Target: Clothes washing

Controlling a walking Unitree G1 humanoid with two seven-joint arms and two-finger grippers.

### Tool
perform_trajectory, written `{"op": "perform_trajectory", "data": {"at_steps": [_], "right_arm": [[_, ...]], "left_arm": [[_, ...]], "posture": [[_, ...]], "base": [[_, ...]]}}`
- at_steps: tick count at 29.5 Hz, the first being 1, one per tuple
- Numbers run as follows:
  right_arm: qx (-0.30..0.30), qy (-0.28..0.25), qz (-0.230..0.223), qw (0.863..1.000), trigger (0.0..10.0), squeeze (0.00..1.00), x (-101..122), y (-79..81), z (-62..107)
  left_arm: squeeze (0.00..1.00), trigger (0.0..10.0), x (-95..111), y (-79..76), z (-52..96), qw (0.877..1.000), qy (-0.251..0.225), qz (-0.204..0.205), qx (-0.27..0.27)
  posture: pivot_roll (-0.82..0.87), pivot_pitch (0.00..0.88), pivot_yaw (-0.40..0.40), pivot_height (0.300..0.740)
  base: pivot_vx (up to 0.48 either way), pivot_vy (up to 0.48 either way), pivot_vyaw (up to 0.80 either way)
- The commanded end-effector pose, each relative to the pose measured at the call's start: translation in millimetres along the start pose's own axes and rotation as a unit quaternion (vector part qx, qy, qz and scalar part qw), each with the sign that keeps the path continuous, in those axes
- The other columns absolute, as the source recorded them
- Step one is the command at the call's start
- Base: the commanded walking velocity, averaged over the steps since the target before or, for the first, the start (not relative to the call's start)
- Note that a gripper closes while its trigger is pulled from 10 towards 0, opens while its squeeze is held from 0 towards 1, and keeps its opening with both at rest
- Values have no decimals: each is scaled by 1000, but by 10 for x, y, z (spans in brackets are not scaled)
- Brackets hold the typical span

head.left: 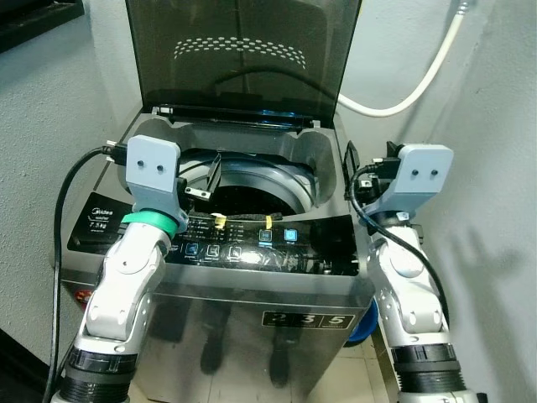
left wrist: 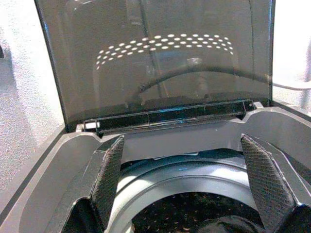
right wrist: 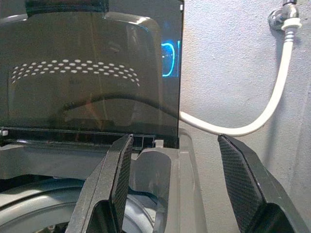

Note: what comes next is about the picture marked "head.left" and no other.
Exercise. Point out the grey top-load washing machine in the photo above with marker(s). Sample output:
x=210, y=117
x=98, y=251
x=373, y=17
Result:
x=243, y=353

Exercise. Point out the yellow tape strip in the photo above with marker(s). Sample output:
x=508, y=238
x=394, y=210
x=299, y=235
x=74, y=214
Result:
x=220, y=222
x=268, y=222

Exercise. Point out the black washer control panel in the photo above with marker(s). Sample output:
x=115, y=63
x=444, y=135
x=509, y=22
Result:
x=319, y=248

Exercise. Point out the dark tinted washer lid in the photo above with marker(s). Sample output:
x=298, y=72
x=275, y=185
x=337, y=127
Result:
x=243, y=84

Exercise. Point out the black number label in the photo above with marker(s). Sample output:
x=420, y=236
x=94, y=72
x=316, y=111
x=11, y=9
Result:
x=306, y=320

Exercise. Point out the blue plastic basin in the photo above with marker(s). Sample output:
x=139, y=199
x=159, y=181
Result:
x=365, y=327

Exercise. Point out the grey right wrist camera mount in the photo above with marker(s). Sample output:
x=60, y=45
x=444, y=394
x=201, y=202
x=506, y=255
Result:
x=419, y=176

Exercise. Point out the black window frame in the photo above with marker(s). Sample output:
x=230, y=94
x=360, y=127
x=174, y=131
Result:
x=33, y=17

